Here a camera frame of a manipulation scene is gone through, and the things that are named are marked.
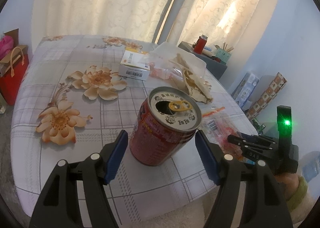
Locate cream curtain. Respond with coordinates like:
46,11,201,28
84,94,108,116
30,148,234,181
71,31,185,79
166,0,286,69
31,0,168,44

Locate floral tablecloth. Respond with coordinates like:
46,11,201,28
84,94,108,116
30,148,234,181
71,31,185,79
10,34,258,221

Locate green glass bottle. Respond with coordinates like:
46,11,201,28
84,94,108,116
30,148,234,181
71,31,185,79
252,118,266,135

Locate clear plastic food container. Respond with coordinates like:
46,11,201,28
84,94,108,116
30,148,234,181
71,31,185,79
139,42,206,84

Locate grey cabinet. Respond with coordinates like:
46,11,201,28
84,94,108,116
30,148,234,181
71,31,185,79
178,41,227,81

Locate cardboard box pink contents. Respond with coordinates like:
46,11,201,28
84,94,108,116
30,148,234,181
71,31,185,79
0,28,19,60

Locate red drink can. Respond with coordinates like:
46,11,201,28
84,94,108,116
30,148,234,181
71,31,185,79
129,86,202,166

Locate patterned wrapping paper roll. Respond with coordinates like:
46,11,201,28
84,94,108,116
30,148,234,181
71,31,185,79
246,72,287,121

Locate left cream curtain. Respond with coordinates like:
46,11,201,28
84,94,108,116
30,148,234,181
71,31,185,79
31,0,168,44

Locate teal utensil basket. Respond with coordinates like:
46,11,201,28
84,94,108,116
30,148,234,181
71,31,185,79
215,42,234,64

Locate red gift bag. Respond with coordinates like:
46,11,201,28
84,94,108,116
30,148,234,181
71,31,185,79
1,45,29,105

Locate clear zip bag red stripe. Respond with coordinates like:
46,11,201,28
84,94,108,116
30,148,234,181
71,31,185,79
199,106,244,161

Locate large water jug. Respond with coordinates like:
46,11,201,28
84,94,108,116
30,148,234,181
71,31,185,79
299,151,319,182

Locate right hand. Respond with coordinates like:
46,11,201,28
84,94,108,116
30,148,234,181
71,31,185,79
275,173,299,200

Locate red thermos bottle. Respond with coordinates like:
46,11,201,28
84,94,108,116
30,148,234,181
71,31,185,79
194,35,208,54

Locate right cream curtain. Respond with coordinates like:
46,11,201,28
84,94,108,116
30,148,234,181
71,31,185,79
166,0,286,69

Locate dried peel scraps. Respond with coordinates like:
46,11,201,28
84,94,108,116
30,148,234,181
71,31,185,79
171,53,213,104

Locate white yellow medicine box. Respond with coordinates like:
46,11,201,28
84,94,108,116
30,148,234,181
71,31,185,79
118,47,150,81

